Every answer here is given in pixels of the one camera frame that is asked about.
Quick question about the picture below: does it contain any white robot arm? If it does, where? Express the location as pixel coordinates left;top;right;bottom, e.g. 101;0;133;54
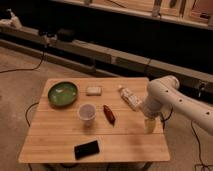
140;75;213;135

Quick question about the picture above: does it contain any white plastic bottle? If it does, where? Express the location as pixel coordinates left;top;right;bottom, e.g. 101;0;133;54
118;85;141;111

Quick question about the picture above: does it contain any clear plastic cup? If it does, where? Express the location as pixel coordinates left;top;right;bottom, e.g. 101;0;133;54
78;104;96;127

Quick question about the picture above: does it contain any white sponge block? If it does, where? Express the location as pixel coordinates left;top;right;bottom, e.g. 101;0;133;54
86;86;102;96

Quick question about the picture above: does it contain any black rectangular phone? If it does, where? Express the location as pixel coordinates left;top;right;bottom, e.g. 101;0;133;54
74;140;100;160

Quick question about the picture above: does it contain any wooden table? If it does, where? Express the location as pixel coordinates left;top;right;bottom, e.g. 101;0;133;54
19;77;170;163

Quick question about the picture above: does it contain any green bowl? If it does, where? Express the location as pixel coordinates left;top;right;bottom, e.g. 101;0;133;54
48;81;78;107

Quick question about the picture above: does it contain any black device on ledge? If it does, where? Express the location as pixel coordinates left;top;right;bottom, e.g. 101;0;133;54
57;29;75;42

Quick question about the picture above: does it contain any white object far left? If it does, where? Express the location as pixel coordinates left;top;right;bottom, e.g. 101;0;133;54
0;9;22;29

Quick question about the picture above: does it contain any black cable right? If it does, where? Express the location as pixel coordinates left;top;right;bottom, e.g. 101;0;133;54
189;119;211;171

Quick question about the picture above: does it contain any black floor cable left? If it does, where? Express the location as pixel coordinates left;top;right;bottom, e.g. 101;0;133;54
0;49;46;75

